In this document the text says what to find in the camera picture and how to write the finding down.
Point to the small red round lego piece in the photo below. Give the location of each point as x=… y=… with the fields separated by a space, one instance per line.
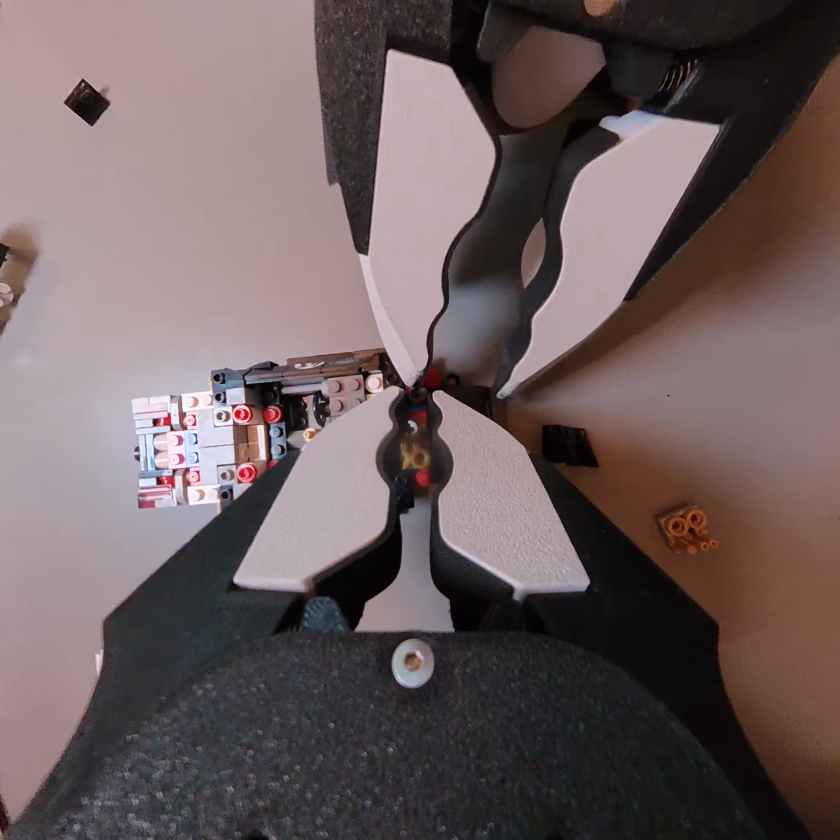
x=431 y=378

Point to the small black lego piece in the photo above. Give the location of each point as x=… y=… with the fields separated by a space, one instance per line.
x=87 y=102

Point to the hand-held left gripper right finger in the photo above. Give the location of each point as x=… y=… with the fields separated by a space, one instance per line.
x=512 y=518

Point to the gold lego engine assembly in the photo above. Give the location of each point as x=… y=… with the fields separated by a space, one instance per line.
x=686 y=528

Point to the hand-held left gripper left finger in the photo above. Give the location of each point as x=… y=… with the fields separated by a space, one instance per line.
x=315 y=512

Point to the black lego car model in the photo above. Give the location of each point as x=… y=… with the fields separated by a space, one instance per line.
x=210 y=433

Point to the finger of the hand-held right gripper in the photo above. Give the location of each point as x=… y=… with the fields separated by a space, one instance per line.
x=420 y=197
x=617 y=229

